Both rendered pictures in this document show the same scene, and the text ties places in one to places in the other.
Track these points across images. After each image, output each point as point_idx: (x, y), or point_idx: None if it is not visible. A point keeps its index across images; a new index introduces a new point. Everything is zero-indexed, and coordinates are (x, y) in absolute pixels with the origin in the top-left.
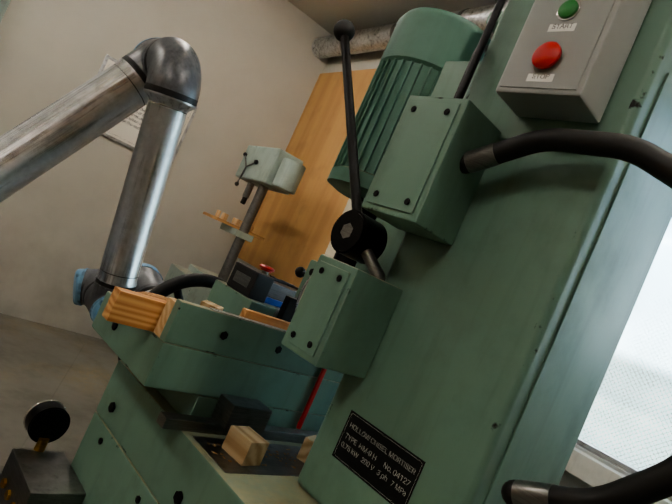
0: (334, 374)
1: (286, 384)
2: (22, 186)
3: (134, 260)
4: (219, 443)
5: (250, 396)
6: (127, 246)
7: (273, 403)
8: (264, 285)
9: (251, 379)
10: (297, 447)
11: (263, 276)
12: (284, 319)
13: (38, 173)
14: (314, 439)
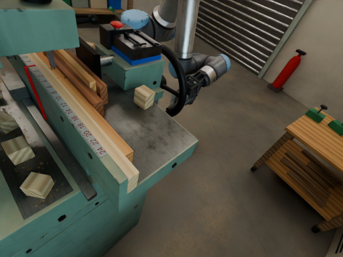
0: (41, 94)
1: (29, 84)
2: (173, 9)
3: (179, 42)
4: (3, 91)
5: (25, 82)
6: (176, 33)
7: (32, 94)
8: (103, 35)
9: (20, 72)
10: (28, 123)
11: (101, 27)
12: (77, 54)
13: (175, 1)
14: (1, 115)
